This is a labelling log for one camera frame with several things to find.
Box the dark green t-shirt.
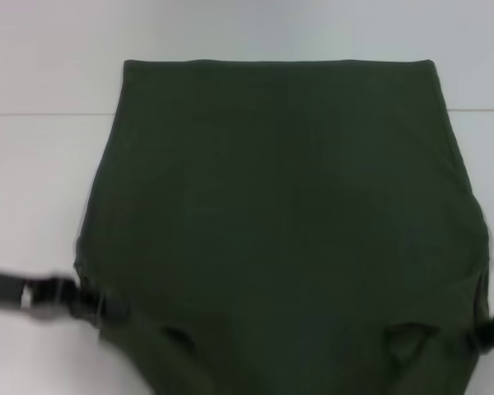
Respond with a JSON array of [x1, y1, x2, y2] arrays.
[[72, 58, 494, 395]]

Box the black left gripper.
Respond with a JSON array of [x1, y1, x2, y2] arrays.
[[0, 270, 130, 326]]

